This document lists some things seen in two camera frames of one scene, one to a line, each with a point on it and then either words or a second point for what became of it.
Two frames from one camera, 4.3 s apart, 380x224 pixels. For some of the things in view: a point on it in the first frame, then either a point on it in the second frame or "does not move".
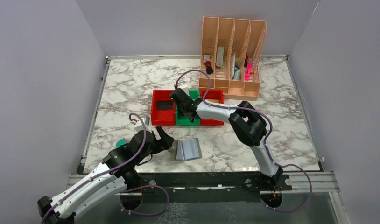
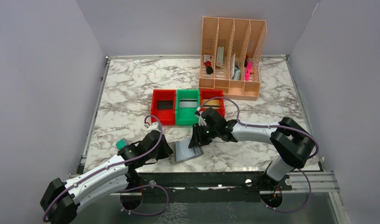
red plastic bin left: [162, 117] does not move
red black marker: [209, 69] does not move
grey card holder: [185, 149] does not move
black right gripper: [187, 109] → [198, 136]
